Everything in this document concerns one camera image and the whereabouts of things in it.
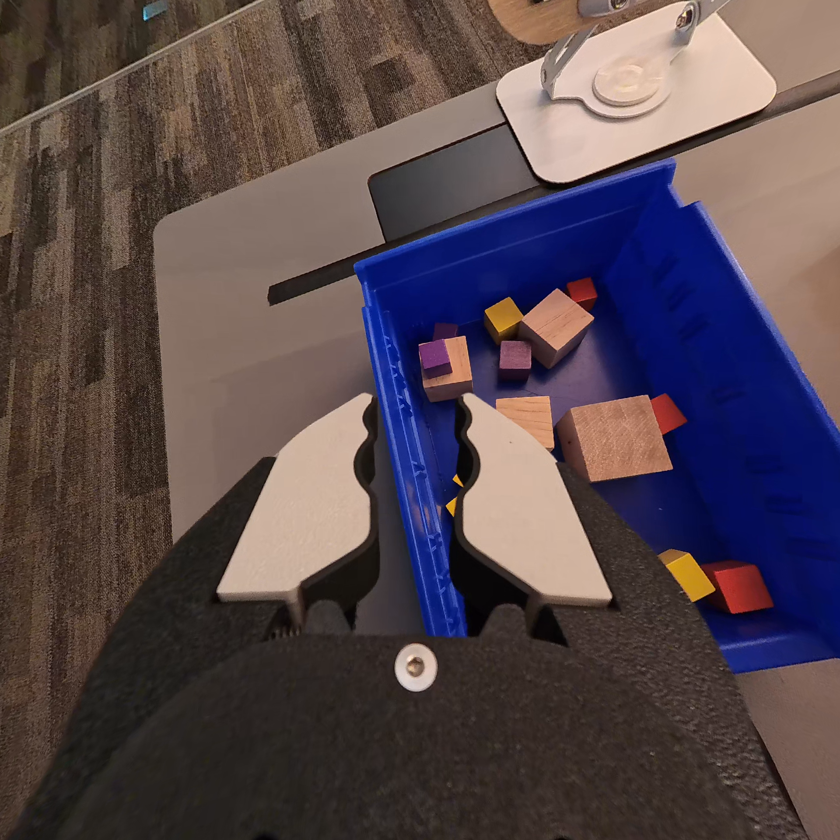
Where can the black rectangular table mat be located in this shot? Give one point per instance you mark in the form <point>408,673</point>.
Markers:
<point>446,184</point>

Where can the blue plastic box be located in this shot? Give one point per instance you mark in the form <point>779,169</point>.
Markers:
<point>722,459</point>

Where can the rounded wooden display board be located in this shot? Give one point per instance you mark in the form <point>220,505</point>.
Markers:
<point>525,19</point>

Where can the white tablet stand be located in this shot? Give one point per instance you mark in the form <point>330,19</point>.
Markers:
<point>709,118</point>

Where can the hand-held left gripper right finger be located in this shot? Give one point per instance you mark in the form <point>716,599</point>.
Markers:
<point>525,518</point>

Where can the pile of coloured wooden cubes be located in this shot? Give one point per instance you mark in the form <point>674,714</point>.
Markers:
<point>617,439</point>

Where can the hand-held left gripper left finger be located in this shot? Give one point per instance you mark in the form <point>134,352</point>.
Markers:
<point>302,512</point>

